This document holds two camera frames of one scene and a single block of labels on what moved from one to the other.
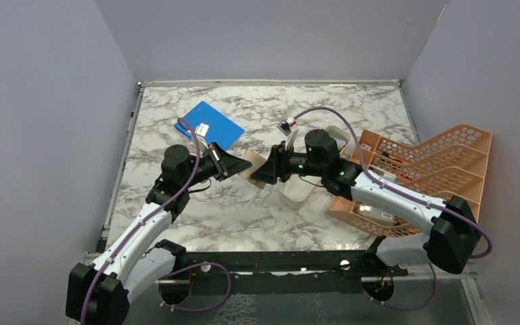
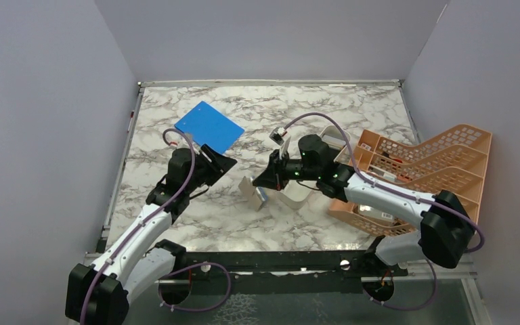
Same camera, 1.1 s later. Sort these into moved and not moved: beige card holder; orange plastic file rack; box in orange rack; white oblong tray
Moved: beige card holder
Not moved: white oblong tray; orange plastic file rack; box in orange rack
